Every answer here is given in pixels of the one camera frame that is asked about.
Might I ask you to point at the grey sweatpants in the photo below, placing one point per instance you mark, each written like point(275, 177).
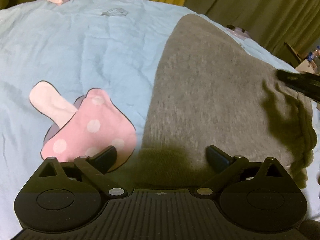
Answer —
point(209, 91)

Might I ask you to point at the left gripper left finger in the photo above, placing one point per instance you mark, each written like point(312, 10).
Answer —
point(95, 169)

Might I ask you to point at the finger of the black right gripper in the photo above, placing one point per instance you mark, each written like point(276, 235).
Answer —
point(306, 83)

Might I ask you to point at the light blue mushroom bedsheet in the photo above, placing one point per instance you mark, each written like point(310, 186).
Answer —
point(77, 77)

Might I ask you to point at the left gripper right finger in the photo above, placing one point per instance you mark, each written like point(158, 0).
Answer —
point(226, 168)

